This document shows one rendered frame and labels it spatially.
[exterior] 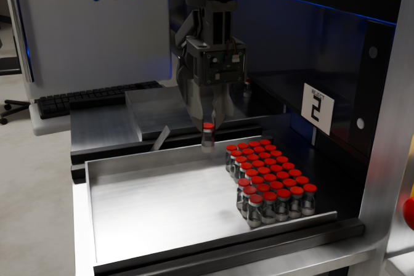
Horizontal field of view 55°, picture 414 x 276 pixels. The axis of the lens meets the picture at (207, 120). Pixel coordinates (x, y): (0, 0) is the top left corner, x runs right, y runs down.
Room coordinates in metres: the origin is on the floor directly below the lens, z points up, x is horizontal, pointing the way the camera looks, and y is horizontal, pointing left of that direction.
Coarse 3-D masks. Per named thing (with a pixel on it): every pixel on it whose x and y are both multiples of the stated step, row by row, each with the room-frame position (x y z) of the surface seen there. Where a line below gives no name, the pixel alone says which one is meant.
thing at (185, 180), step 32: (96, 160) 0.61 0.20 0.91; (128, 160) 0.63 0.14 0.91; (160, 160) 0.64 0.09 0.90; (192, 160) 0.66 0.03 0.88; (224, 160) 0.67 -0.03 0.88; (96, 192) 0.56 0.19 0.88; (128, 192) 0.56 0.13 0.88; (160, 192) 0.56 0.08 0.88; (192, 192) 0.56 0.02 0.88; (224, 192) 0.56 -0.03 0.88; (96, 224) 0.48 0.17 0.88; (128, 224) 0.48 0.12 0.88; (160, 224) 0.48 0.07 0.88; (192, 224) 0.48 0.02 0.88; (224, 224) 0.48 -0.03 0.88; (288, 224) 0.44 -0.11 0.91; (320, 224) 0.45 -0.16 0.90; (96, 256) 0.41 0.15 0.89; (128, 256) 0.37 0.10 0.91; (160, 256) 0.38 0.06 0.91
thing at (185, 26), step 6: (192, 12) 0.57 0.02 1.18; (192, 18) 0.57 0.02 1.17; (186, 24) 0.60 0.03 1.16; (192, 24) 0.57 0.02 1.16; (198, 24) 0.57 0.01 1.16; (180, 30) 0.63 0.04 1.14; (186, 30) 0.60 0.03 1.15; (192, 30) 0.58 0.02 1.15; (180, 36) 0.63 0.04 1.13; (180, 42) 0.63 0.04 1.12; (180, 48) 0.65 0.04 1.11
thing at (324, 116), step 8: (304, 88) 0.64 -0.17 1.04; (312, 88) 0.61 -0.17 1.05; (304, 96) 0.63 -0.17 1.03; (312, 96) 0.61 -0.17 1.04; (320, 96) 0.59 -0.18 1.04; (304, 104) 0.63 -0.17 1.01; (328, 104) 0.57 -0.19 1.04; (304, 112) 0.63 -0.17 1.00; (320, 112) 0.59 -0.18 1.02; (328, 112) 0.57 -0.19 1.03; (312, 120) 0.60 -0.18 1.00; (320, 120) 0.58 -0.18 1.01; (328, 120) 0.56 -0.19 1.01; (320, 128) 0.58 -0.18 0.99; (328, 128) 0.56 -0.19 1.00
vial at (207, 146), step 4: (204, 132) 0.57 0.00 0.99; (208, 132) 0.57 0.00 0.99; (212, 132) 0.57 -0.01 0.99; (204, 136) 0.57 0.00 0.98; (208, 136) 0.57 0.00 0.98; (212, 136) 0.57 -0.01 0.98; (204, 140) 0.57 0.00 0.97; (208, 140) 0.57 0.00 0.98; (212, 140) 0.57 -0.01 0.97; (204, 144) 0.57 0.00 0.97; (208, 144) 0.57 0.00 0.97; (212, 144) 0.57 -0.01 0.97; (204, 148) 0.57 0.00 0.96; (208, 148) 0.57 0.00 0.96; (212, 148) 0.57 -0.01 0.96; (208, 152) 0.57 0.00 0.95
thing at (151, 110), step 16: (128, 96) 0.96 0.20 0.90; (144, 96) 0.98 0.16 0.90; (160, 96) 0.99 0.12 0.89; (176, 96) 1.00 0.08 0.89; (208, 96) 1.01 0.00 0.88; (240, 96) 1.01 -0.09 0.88; (144, 112) 0.90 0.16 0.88; (160, 112) 0.90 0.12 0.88; (176, 112) 0.90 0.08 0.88; (208, 112) 0.90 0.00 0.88; (240, 112) 0.90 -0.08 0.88; (256, 112) 0.90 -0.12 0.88; (272, 112) 0.90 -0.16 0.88; (144, 128) 0.81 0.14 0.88; (160, 128) 0.81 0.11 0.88; (176, 128) 0.74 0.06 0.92; (192, 128) 0.75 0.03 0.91; (224, 128) 0.77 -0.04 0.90; (272, 128) 0.81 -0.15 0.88
